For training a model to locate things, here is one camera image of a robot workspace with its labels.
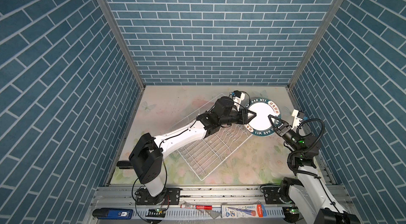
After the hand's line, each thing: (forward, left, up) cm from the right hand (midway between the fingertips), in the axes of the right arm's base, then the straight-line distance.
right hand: (267, 117), depth 71 cm
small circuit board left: (-37, +47, -29) cm, 66 cm away
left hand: (0, +6, 0) cm, 6 cm away
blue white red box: (-34, +9, -26) cm, 43 cm away
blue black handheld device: (-39, +64, -22) cm, 79 cm away
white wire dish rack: (-10, +29, -25) cm, 39 cm away
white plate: (-2, +2, -3) cm, 4 cm away
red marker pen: (-34, +27, -26) cm, 50 cm away
